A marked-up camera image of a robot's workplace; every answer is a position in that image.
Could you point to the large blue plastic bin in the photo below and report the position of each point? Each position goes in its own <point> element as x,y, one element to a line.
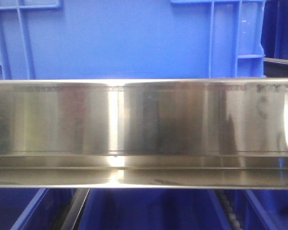
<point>130,39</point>

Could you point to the lower middle blue bin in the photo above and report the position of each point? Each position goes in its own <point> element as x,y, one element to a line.
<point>153,209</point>

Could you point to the white roller track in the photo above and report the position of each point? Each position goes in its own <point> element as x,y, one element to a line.
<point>226,199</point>

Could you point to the lower right blue bin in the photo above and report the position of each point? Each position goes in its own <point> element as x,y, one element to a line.
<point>261,209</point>

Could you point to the dark blue bin at right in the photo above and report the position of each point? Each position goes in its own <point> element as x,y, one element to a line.
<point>275,29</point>

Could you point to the lower left blue bin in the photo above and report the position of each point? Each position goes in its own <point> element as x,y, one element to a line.
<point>32,208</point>

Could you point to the stainless steel shelf rail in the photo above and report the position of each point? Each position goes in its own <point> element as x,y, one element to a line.
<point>203,133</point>

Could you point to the black shelf divider rail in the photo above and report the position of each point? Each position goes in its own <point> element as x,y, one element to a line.
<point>70,216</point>

